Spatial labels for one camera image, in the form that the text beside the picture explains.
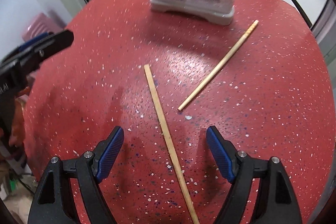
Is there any person's left hand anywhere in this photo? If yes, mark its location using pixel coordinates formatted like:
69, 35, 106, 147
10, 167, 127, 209
9, 98, 26, 147

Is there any plain wooden chopstick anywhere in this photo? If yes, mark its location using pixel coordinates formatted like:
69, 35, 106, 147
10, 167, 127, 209
144, 64, 199, 223

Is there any chopstick with patterned tip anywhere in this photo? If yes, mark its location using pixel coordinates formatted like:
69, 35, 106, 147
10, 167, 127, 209
178, 20, 259, 111

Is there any pink plastic stool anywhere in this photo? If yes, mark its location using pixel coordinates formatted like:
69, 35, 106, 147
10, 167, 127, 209
22, 13, 65, 42

